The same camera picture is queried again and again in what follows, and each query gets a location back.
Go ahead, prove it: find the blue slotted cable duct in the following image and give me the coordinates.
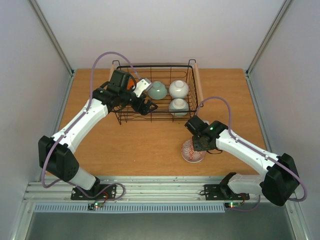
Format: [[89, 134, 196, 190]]
[[34, 203, 225, 214]]

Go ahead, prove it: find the orange bowl white inside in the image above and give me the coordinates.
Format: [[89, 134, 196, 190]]
[[127, 79, 135, 90]]

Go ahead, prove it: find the aluminium rail frame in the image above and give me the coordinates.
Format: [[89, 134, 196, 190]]
[[22, 174, 266, 203]]

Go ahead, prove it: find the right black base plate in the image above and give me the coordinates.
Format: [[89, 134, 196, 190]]
[[202, 184, 250, 201]]

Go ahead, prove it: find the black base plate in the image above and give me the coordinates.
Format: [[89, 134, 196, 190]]
[[202, 184, 250, 201], [70, 184, 117, 201]]

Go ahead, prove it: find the celadon green bowl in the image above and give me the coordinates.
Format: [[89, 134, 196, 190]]
[[168, 98, 189, 117], [147, 81, 168, 100]]

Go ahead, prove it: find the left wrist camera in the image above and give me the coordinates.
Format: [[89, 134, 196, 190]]
[[133, 78, 152, 97]]

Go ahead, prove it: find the small circuit board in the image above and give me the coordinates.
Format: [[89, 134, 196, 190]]
[[87, 202, 104, 211], [224, 201, 242, 209]]

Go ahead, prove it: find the black wire dish rack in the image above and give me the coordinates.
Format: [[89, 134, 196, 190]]
[[115, 59, 202, 124]]

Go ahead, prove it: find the red patterned bowl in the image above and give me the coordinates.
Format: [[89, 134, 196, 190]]
[[181, 139, 206, 164]]

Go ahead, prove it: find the left small circuit board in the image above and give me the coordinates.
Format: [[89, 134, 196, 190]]
[[87, 202, 104, 211]]

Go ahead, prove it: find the right small circuit board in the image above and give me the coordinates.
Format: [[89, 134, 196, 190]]
[[224, 201, 242, 209]]

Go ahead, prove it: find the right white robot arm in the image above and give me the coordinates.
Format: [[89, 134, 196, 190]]
[[185, 115, 300, 206]]

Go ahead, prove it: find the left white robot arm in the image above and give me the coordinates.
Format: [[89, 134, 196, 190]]
[[38, 70, 158, 199]]

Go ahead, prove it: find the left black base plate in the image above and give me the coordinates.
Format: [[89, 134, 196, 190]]
[[70, 184, 117, 201]]

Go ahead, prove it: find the white ceramic bowl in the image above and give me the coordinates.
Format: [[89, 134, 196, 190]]
[[169, 80, 189, 99]]

